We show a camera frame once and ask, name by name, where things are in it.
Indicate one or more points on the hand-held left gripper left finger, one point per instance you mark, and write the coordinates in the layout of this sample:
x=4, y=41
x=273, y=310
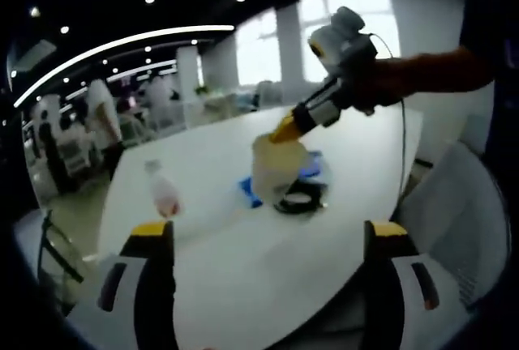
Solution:
x=121, y=305

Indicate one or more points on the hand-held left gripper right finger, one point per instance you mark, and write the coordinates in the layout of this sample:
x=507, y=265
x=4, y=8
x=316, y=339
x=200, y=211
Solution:
x=409, y=309

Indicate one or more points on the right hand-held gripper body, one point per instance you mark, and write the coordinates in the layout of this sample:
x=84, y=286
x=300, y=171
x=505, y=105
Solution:
x=344, y=50

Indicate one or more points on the white paper cup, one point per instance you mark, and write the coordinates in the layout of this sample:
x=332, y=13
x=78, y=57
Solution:
x=275, y=172

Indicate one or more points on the blue tissue packet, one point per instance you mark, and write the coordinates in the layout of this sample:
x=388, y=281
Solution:
x=249, y=192

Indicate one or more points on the clear plastic bottle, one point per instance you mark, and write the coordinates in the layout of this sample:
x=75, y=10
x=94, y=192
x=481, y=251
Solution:
x=164, y=196

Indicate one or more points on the person's right hand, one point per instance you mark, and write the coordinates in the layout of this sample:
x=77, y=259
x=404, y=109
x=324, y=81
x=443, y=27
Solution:
x=373, y=86

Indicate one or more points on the wide white pillar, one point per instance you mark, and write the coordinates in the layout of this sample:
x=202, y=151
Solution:
x=294, y=54

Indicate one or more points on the small bright window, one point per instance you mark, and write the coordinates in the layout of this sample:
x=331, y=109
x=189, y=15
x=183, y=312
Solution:
x=259, y=50

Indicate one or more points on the grey mesh office chair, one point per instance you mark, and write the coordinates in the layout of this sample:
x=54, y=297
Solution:
x=454, y=212

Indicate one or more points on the green potted plant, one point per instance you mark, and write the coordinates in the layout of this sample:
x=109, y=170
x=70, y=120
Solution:
x=201, y=90

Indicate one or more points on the narrow white pillar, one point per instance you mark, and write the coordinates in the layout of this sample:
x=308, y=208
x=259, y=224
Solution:
x=188, y=86

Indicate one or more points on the white table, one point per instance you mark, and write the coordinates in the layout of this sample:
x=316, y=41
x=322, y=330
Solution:
x=243, y=265

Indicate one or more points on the person's dark clothing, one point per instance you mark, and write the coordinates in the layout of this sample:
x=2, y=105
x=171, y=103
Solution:
x=503, y=62

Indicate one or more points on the background office desks and chairs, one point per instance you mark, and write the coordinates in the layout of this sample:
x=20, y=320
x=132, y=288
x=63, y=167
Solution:
x=134, y=123

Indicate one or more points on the long curved ceiling light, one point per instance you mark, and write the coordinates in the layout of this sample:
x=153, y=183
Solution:
x=121, y=44

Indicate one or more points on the black metal frame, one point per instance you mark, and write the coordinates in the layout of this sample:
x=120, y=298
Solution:
x=61, y=253

